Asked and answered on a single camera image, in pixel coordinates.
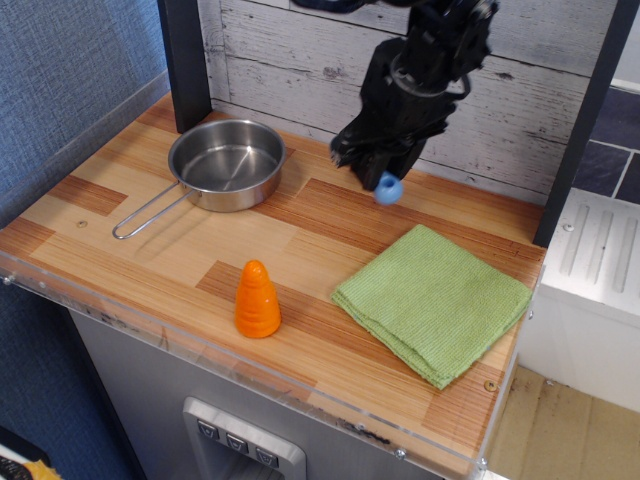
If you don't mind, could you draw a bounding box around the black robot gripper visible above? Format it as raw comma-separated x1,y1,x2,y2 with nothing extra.
330,38,458,191

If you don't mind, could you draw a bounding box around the blue and grey toy spoon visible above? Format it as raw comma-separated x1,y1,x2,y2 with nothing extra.
374,171,404,206

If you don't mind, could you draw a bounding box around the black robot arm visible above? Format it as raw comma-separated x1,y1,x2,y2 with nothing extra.
330,1,499,191

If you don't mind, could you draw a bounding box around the green folded cloth napkin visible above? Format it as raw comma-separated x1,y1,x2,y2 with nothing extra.
331,225,532,389

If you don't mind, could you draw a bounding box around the small steel saucepan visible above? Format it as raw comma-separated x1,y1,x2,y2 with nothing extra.
112,119,287,240

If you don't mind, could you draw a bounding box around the orange toy carrot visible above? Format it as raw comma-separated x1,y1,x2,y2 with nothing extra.
234,260,282,338

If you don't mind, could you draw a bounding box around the white ribbed box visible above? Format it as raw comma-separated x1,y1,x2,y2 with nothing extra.
518,189,639,411

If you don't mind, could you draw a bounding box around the clear acrylic edge guard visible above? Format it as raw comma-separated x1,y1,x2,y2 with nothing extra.
0,249,546,480

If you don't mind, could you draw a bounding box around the grey toy kitchen cabinet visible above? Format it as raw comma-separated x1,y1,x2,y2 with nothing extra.
71,313,434,479

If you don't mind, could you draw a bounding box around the silver dispenser button panel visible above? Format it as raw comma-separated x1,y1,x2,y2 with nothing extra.
183,397,307,479

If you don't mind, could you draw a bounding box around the yellow and black object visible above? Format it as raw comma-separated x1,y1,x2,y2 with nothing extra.
1,445,62,480

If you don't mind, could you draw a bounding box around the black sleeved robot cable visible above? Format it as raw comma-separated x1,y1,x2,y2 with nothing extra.
292,0,401,14

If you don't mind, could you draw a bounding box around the left dark frame post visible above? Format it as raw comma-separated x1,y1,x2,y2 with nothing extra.
157,0,212,133

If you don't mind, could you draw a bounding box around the dark frame post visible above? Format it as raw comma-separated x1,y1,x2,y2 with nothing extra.
533,0,639,248
157,0,212,133

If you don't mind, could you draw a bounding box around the right dark frame post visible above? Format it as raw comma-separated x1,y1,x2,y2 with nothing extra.
533,0,639,248

